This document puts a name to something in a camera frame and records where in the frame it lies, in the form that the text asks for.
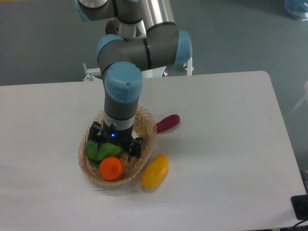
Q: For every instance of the purple sweet potato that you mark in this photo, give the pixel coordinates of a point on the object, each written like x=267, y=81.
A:
x=167, y=123

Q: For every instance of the orange fruit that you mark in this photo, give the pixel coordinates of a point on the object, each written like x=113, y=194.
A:
x=111, y=169

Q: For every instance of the woven wicker basket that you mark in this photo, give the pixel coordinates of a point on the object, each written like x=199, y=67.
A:
x=143, y=127

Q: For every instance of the black device at table edge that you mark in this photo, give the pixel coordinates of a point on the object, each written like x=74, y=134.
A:
x=300, y=206

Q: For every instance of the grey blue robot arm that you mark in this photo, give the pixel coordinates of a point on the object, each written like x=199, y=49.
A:
x=122, y=59

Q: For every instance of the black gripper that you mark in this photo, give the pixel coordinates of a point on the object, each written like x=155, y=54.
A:
x=101, y=134

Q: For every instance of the white metal robot stand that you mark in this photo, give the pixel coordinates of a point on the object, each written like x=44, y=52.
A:
x=92, y=74

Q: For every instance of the blue plastic bag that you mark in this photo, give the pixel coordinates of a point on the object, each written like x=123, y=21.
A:
x=298, y=9

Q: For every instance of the green bok choy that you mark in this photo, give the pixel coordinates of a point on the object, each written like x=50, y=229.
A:
x=97, y=156

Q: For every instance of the yellow mango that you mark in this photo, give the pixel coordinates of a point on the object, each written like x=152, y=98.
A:
x=155, y=172

